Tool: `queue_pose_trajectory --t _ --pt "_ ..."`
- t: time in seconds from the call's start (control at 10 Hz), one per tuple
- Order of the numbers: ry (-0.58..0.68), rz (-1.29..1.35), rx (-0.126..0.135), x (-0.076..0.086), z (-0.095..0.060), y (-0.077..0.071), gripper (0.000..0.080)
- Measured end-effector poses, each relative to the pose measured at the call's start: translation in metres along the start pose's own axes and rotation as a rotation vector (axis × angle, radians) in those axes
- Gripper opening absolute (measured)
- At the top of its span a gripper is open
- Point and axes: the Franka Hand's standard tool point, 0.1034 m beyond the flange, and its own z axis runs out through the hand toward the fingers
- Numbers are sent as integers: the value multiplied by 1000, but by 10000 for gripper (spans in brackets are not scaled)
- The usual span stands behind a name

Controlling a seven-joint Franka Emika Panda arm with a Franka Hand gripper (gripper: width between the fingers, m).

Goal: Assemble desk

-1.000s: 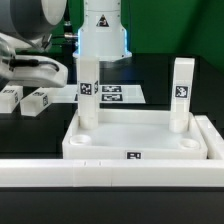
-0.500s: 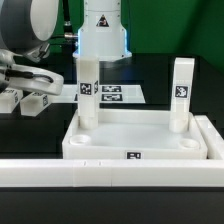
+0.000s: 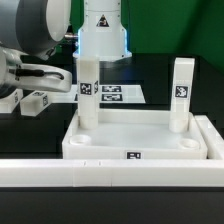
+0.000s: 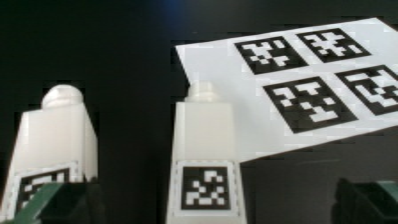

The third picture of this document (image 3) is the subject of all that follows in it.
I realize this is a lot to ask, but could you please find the white desk top tray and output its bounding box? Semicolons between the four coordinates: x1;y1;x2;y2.
62;109;208;160

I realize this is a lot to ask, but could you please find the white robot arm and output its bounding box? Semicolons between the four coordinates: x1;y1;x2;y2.
0;0;131;99

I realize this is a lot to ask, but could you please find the white base marker plate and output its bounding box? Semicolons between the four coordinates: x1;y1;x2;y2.
49;85;146;104

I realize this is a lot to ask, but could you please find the white L-shaped obstacle fence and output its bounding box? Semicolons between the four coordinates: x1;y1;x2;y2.
0;115;224;187

